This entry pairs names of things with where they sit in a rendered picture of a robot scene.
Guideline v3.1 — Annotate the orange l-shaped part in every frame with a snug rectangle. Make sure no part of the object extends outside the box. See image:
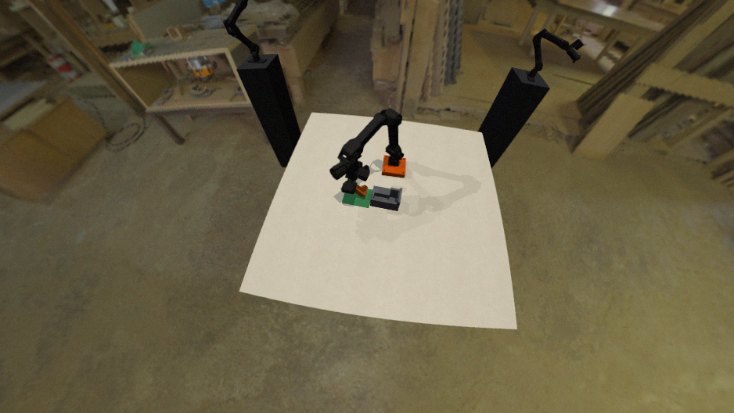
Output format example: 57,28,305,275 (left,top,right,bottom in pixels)
355,184,368,197

